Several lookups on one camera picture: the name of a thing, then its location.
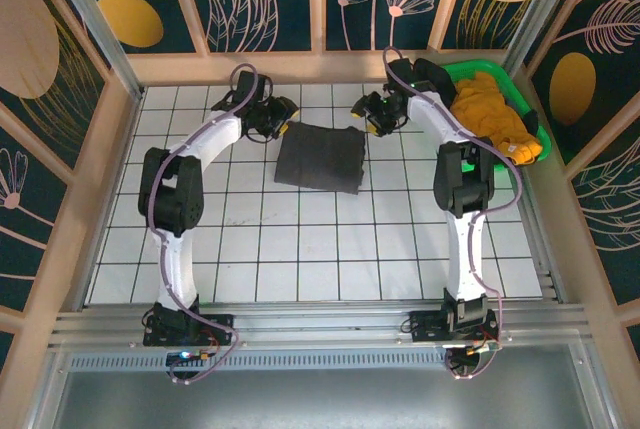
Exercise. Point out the dark grey t-shirt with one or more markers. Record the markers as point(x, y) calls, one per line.
point(320, 156)

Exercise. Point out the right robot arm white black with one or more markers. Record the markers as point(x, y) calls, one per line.
point(465, 259)

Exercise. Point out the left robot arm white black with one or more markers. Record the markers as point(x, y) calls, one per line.
point(175, 269)

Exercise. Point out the orange t-shirt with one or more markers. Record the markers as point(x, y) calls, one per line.
point(480, 109)

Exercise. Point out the green plastic basket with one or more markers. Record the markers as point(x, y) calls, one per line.
point(510, 81)

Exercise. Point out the slotted metal strip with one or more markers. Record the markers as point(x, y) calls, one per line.
point(320, 360)

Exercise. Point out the grey metal sheet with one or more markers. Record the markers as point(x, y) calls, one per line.
point(320, 399)

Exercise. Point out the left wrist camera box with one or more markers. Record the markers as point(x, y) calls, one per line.
point(247, 84)

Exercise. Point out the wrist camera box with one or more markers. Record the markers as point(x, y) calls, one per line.
point(247, 84)
point(400, 71)

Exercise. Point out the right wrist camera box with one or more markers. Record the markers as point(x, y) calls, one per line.
point(400, 71)

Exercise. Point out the aluminium corner post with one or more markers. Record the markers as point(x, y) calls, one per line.
point(540, 9)
point(100, 29)

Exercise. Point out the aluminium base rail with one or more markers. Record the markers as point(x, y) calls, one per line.
point(320, 324)

